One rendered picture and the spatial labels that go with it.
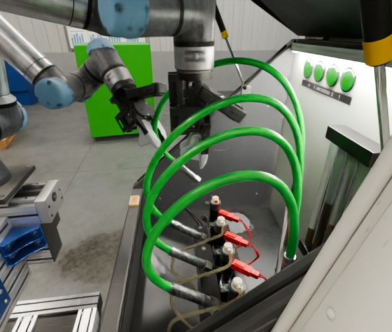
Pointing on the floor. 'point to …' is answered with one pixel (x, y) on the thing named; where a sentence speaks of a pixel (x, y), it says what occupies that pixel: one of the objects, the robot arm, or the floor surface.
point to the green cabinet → (144, 53)
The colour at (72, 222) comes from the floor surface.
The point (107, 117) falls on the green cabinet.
